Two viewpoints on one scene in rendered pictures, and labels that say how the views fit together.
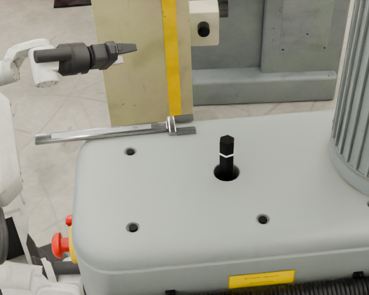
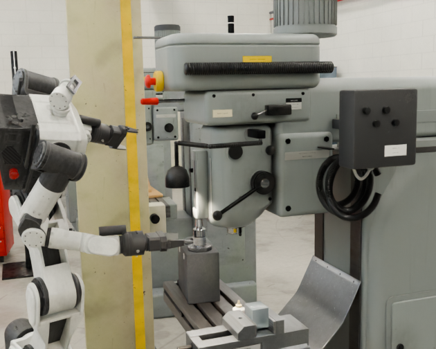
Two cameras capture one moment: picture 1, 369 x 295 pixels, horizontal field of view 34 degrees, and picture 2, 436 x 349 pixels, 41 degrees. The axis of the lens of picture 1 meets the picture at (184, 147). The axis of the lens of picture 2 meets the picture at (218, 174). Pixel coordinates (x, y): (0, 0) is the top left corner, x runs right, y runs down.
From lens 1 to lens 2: 1.44 m
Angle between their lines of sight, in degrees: 37
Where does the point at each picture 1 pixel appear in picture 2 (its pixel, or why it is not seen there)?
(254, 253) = (252, 40)
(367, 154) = (291, 12)
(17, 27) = not seen: outside the picture
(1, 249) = (84, 160)
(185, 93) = (146, 260)
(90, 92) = not seen: hidden behind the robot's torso
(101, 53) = (116, 129)
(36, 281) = (86, 235)
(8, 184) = (83, 138)
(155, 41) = (122, 213)
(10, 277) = (67, 235)
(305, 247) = (274, 39)
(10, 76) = not seen: hidden behind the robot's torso
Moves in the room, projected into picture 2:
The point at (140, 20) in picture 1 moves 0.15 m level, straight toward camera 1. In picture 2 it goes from (112, 195) to (116, 199)
